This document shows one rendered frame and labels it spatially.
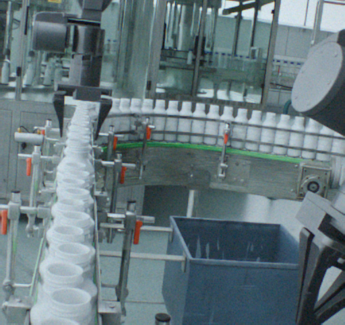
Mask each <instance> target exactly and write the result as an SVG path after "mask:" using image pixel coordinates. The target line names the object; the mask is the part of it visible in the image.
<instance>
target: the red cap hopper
mask: <svg viewBox="0 0 345 325"><path fill-rule="evenodd" d="M335 1H343V2H345V0H332V1H330V0H317V2H316V6H315V14H314V15H315V19H314V23H313V31H312V36H311V44H310V48H311V47H313V46H315V45H316V44H318V43H320V42H321V41H322V40H319V34H320V29H321V22H322V17H323V10H324V5H325V3H329V4H330V5H342V6H345V3H343V2H335ZM309 50H310V49H309ZM299 117H301V118H304V123H303V126H304V127H305V128H306V123H307V116H306V115H304V114H302V113H300V114H299Z"/></svg>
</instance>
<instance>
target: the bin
mask: <svg viewBox="0 0 345 325"><path fill-rule="evenodd" d="M169 220H170V226H169V227H152V226H142V227H141V229H140V230H146V231H165V232H168V243H167V249H166V255H164V254H143V253H132V252H131V254H130V258H139V259H151V260H165V266H164V276H163V283H162V296H163V299H164V302H158V301H131V300H125V303H145V304H159V305H165V306H166V310H167V313H168V314H169V315H170V316H171V320H170V325H296V324H295V322H294V315H295V306H296V298H297V289H298V267H299V240H298V239H297V238H296V237H295V236H294V235H293V234H292V233H290V232H289V231H288V230H287V229H286V228H285V227H284V226H283V225H282V224H281V223H264V222H254V221H237V220H227V219H208V218H199V217H180V216H170V217H169Z"/></svg>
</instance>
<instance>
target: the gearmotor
mask: <svg viewBox="0 0 345 325"><path fill-rule="evenodd" d="M344 178H345V158H344V157H338V156H335V157H332V158H331V160H330V164H329V165H328V164H327V163H322V162H316V161H307V160H305V161H301V163H300V168H299V174H298V178H297V183H296V191H295V194H296V199H297V201H298V202H301V201H303V200H304V198H305V197H306V195H307V192H308V191H311V192H313V193H315V194H316V195H317V196H320V197H323V198H325V199H326V198H327V191H328V186H329V187H330V188H335V189H339V188H340V186H341V184H342V182H343V180H344Z"/></svg>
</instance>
